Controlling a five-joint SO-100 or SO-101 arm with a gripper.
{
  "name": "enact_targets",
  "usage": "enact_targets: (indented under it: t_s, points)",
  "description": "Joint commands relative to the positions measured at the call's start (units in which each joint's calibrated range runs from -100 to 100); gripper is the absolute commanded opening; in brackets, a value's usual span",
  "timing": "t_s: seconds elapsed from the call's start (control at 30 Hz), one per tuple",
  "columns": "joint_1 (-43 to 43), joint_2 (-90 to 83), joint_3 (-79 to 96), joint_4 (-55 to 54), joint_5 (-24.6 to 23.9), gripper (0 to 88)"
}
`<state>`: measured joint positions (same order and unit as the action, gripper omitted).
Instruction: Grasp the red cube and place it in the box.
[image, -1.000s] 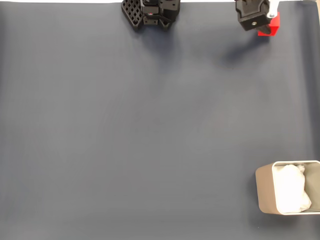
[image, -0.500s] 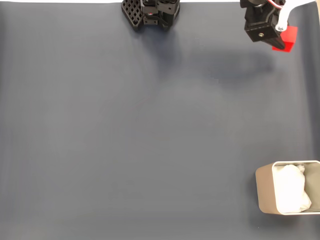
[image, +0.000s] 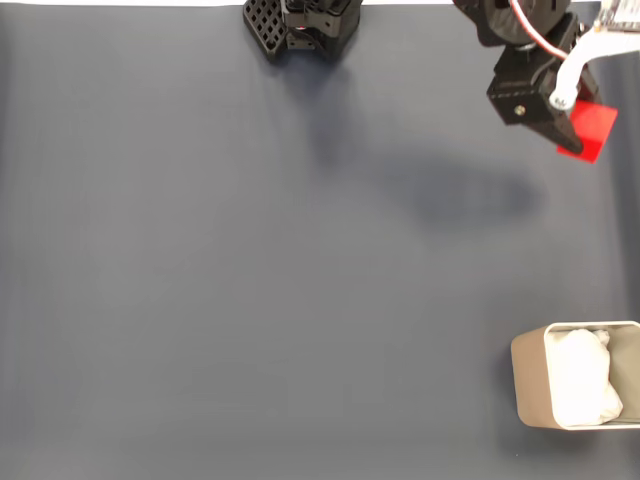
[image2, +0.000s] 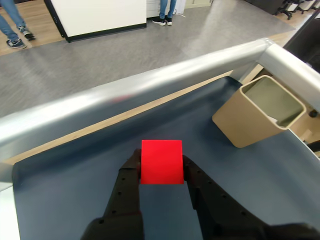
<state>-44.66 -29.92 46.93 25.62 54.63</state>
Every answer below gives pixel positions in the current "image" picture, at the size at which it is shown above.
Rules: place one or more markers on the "red cube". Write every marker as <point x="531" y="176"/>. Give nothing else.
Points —
<point x="595" y="130"/>

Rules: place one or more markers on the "beige rounded box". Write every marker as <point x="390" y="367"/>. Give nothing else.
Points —
<point x="530" y="380"/>

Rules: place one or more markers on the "white crumpled cloth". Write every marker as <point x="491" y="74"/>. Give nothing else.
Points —
<point x="580" y="375"/>

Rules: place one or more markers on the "dark blue-grey table mat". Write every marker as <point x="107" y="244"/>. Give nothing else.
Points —
<point x="200" y="250"/>

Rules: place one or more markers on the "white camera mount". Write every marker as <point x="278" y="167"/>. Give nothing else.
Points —
<point x="615" y="42"/>

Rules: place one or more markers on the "camera circuit board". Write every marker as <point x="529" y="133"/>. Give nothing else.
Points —
<point x="620" y="15"/>

